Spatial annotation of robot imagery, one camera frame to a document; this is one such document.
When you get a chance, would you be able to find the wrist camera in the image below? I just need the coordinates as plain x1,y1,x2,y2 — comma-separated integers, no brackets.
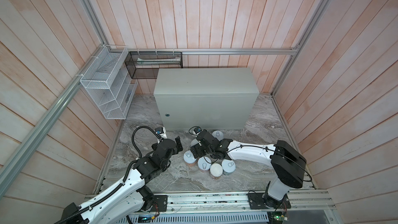
189,126,202,136
155,127,167,139

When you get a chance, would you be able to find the grey metal cabinet box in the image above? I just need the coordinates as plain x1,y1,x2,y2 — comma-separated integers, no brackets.
153,68,260,130

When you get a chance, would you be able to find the teal label can back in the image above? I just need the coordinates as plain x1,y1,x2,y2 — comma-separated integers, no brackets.
212,130,224,141

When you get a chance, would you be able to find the blue label can front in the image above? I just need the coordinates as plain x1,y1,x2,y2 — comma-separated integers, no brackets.
221,159,236,175

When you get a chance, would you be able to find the white wire mesh shelf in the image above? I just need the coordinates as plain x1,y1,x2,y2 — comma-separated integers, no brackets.
80,45,138,120

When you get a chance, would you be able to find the black mesh basket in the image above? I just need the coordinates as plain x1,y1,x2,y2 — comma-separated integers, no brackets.
124,51,183,79

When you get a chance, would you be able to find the yellow label can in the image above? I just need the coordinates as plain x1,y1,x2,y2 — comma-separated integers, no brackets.
190,139,199,147

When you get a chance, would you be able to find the pink label can front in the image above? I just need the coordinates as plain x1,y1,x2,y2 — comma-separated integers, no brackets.
198,156,211,173

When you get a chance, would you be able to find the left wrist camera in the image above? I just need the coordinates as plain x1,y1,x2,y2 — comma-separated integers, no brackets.
155,127,167,139

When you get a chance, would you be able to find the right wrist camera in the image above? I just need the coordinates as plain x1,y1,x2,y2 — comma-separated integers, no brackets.
189,126,202,136

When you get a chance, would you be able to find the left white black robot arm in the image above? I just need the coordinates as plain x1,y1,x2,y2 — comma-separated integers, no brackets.
57,137,183,224

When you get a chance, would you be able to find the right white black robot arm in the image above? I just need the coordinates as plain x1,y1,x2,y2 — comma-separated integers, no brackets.
189,127,307,209

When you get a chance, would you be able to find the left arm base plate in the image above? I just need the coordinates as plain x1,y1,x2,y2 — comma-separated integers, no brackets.
139,195,168,212

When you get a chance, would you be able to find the orange label can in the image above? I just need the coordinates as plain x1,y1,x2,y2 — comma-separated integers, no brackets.
183,150,197,167

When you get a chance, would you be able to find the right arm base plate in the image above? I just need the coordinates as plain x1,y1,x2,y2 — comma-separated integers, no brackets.
247,190,291,209

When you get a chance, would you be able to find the aluminium front rail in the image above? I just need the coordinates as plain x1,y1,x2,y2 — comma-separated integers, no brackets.
155,190,335,214

